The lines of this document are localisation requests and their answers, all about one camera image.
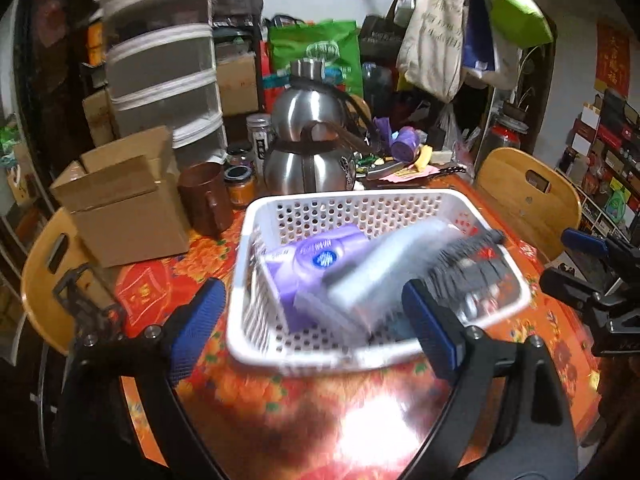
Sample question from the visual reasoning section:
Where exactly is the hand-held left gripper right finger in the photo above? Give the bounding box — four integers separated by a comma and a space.
401, 279, 581, 480

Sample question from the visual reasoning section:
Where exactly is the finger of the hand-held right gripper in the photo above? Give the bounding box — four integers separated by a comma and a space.
539, 267, 613, 313
561, 227, 640, 266

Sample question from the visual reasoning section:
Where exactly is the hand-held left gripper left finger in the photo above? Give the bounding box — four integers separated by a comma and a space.
50, 265, 231, 480

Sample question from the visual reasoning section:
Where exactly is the grey-white tissue pack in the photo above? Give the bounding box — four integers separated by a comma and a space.
295, 217, 461, 342

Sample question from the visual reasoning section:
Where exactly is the purple tissue pack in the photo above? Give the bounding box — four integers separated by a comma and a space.
262, 225, 371, 333

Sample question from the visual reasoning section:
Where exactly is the white perforated plastic basket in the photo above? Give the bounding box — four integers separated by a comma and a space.
226, 190, 532, 373

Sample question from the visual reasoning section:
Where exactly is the wooden chair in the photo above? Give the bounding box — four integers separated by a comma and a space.
475, 147, 583, 261
21, 207, 126, 356

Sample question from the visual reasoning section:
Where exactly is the shelf of boxes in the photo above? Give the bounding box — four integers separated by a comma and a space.
555, 87, 640, 241

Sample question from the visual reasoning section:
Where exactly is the brown mug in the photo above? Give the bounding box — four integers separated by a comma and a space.
177, 161, 235, 238

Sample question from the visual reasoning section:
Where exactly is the red canister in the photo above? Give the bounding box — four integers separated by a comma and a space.
487, 115, 531, 152

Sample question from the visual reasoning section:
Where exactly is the open cardboard box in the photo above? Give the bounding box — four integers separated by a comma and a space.
49, 126, 192, 268

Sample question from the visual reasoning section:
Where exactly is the orange sauce jar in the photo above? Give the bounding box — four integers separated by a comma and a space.
223, 165, 257, 208

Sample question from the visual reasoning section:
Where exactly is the red printed tablecloth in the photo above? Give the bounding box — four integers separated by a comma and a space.
112, 170, 601, 480

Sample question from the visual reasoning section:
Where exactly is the silver-lidded clear jar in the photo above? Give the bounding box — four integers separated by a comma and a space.
246, 114, 273, 176

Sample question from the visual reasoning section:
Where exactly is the brown cardboard carton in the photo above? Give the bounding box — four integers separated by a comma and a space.
215, 55, 261, 116

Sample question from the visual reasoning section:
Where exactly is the stainless steel kettle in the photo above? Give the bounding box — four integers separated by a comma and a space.
263, 59, 373, 196

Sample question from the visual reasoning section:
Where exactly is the beige canvas tote bag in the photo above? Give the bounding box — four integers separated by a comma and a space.
397, 0, 473, 103

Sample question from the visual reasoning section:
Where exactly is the green paper bag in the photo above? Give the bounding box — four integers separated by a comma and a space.
472, 0, 553, 48

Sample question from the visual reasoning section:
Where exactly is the stacked clear drawer unit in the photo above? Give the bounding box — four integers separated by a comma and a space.
90, 0, 227, 150

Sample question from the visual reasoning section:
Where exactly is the green shopping bag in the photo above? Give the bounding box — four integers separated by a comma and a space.
267, 20, 363, 93

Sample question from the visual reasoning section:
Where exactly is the red wall poster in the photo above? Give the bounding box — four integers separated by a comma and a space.
595, 22, 631, 98

